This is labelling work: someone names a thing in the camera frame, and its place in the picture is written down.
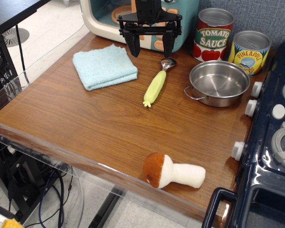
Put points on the dark blue toy stove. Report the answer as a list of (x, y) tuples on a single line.
[(259, 198)]

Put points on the toy microwave teal and cream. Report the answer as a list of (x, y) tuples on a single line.
[(100, 17)]

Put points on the stainless steel pot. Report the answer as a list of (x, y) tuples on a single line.
[(217, 83)]

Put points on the white stove knob lower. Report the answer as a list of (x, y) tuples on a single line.
[(237, 150)]

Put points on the plush mushroom toy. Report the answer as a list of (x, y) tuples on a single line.
[(159, 171)]

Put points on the light blue folded cloth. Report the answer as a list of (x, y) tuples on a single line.
[(104, 67)]

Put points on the pineapple slices can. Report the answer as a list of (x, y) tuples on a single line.
[(249, 50)]

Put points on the yellow object bottom left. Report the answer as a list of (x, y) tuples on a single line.
[(11, 223)]

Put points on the tomato sauce can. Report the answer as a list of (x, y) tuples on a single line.
[(212, 34)]

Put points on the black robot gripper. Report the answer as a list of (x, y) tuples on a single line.
[(149, 19)]

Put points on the round floor vent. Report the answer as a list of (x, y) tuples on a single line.
[(13, 36)]

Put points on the black table leg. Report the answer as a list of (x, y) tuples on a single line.
[(105, 210)]

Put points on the spoon with yellow-green handle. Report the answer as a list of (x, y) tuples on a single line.
[(157, 82)]

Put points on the white stove knob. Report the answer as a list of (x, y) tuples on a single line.
[(237, 150), (250, 108), (257, 86)]

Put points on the black desk at left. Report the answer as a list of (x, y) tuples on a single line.
[(12, 12)]

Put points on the white stove knob upper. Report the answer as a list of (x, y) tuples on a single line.
[(257, 86)]

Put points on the white stove knob middle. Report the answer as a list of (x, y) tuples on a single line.
[(250, 108)]

